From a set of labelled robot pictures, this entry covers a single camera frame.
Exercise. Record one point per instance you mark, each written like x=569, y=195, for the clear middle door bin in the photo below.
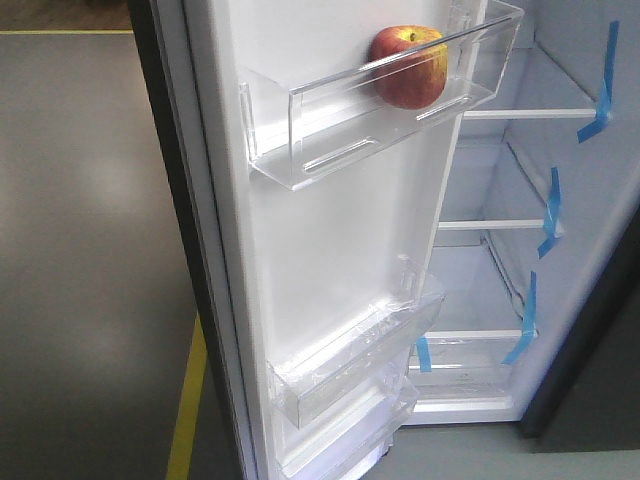
x=308, y=385

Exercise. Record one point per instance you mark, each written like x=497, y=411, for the clear crisper drawer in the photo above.
x=463, y=362

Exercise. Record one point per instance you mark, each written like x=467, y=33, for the blue tape middle right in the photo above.
x=552, y=217

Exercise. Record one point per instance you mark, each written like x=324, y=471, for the blue tape upper right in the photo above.
x=602, y=116

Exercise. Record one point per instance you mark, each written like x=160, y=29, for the blue tape lower right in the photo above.
x=528, y=327

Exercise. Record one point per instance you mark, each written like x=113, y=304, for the yellow floor tape line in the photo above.
x=101, y=354

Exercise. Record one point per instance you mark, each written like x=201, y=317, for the blue tape lower left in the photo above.
x=423, y=354

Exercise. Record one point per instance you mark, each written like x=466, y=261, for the fridge body white interior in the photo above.
x=495, y=203

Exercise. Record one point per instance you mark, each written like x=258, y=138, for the clear upper door bin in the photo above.
x=307, y=87

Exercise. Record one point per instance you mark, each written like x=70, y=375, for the clear door bin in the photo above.
x=308, y=385
x=352, y=437
x=307, y=87

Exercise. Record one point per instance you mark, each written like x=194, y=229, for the red yellow apple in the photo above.
x=414, y=82

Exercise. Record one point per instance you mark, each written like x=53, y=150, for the clear lower door bin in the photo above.
x=352, y=437

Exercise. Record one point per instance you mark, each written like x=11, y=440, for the blue tape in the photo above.
x=423, y=354
x=602, y=116
x=528, y=327
x=552, y=217

